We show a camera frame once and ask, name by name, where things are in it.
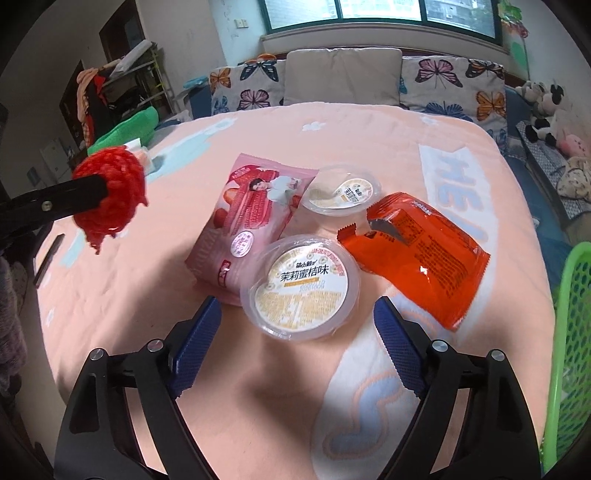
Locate small clear jelly cup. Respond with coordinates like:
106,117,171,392
302,165,383,217

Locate green plastic basket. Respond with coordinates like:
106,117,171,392
540,242,591,480

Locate dark wooden door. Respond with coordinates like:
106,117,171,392
99,0,139,65

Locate orange snack packet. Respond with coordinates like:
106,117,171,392
337,193,491,332

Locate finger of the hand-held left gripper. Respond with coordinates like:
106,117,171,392
0,175,110,236

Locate large citrus label jelly cup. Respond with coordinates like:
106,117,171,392
240,234,362,342

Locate butterfly print pillow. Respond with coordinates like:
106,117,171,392
210,59,287,117
399,55,509,139

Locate black white plush toy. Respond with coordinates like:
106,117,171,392
515,80,573,148

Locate metal rack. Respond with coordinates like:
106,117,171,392
108,39,176,125

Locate red foam net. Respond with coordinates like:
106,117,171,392
71,144,149,254

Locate pink printed blanket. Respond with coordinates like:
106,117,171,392
28,100,557,480

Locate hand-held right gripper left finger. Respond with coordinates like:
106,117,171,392
54,296,223,480

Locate green framed window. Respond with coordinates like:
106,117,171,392
259,0,504,47

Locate person's grey fuzzy clothing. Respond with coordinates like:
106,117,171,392
0,258,29,400

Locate spotted plush toy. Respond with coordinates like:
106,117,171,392
556,157,591,201

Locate pink snack packet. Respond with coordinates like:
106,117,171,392
185,154,320,306

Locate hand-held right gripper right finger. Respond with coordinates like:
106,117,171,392
373,296,543,480

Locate hanging clothes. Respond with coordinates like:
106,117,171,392
76,69,112,148

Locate pink plush toy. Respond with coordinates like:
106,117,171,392
556,131,591,160

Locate white cabinet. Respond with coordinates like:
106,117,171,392
39,138,75,185

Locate beige pillow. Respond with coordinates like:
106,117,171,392
283,47,403,108

